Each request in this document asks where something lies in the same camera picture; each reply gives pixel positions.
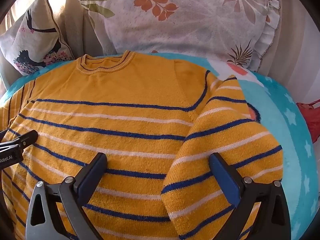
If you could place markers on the yellow striped sweater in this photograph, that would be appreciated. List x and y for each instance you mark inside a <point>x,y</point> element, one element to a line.
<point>130,130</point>

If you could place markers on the white leaf print pillow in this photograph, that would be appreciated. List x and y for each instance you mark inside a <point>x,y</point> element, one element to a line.
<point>190,25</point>

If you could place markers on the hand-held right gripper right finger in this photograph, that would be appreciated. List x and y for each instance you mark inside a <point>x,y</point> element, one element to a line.
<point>225,177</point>

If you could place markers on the turquoise printed fleece blanket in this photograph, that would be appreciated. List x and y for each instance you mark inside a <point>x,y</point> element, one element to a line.
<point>287,130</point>

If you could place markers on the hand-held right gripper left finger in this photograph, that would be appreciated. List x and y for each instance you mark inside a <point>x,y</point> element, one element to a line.
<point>90,177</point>

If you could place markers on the red cloth object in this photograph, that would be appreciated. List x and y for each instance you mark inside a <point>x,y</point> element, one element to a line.
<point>311,120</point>

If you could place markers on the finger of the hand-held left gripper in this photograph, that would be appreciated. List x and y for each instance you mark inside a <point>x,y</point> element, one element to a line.
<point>25,138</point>

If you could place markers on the beige curtain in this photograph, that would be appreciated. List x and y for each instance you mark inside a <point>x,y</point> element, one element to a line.
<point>72,17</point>

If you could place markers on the bird print cushion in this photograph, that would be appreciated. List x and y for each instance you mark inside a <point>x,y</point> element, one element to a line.
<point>35,42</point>

